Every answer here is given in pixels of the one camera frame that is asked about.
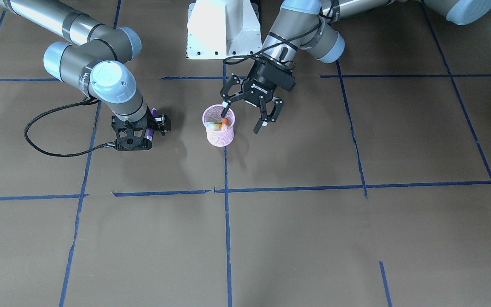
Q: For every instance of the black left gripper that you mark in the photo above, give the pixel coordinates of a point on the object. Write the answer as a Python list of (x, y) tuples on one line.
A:
[(261, 82)]

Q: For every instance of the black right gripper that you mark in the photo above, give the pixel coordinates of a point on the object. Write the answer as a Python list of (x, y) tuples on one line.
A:
[(163, 123)]

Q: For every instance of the orange highlighter pen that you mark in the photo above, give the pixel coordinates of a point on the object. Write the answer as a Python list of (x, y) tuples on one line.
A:
[(224, 124)]

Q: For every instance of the green highlighter pen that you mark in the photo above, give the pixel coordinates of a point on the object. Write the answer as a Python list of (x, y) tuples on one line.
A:
[(207, 124)]

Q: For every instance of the purple highlighter pen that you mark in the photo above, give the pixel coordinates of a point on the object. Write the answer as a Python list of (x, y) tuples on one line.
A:
[(150, 131)]

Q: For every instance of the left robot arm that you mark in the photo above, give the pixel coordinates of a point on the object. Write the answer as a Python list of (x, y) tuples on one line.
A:
[(300, 25)]

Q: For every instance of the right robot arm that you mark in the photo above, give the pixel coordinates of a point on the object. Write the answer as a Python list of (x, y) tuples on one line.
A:
[(92, 59)]

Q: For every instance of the pink mesh pen holder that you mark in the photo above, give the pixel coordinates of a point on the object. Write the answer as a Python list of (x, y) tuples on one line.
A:
[(219, 138)]

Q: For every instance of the white pedestal column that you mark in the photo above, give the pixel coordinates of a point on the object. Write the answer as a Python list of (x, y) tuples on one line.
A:
[(219, 29)]

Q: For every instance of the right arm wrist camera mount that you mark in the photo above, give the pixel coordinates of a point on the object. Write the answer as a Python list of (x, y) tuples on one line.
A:
[(130, 136)]

